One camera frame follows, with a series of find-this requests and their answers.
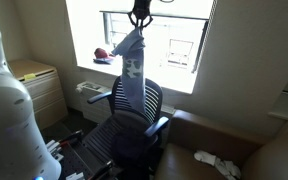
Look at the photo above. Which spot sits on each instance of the dark navy garment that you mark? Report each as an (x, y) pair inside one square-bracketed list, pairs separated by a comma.
[(130, 144)]

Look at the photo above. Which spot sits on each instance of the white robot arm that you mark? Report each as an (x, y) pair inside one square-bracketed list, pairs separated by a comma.
[(23, 152)]

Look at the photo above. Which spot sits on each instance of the white crumpled cloth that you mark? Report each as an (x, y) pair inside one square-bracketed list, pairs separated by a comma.
[(227, 168)]

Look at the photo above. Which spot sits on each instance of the white wall heater unit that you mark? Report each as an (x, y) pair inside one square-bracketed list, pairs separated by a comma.
[(94, 103)]

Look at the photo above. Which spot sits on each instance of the red cap on sill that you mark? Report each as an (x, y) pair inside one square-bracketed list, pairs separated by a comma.
[(102, 56)]

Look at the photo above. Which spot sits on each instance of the black office chair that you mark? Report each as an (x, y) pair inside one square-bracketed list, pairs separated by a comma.
[(99, 140)]

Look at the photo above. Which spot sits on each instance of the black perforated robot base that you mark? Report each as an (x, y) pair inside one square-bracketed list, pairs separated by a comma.
[(76, 161)]

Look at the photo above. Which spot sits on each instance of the wooden drawer cabinet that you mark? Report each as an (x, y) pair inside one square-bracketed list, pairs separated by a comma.
[(45, 90)]

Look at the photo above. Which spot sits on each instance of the tan leather sofa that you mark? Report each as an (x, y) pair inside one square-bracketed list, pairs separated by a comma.
[(258, 157)]

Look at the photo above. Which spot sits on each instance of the yellow sticky note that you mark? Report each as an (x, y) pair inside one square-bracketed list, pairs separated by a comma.
[(29, 76)]

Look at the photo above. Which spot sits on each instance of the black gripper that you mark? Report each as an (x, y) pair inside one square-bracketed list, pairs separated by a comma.
[(140, 6)]

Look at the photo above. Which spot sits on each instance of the light blue t-shirt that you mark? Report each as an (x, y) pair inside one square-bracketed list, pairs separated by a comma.
[(131, 49)]

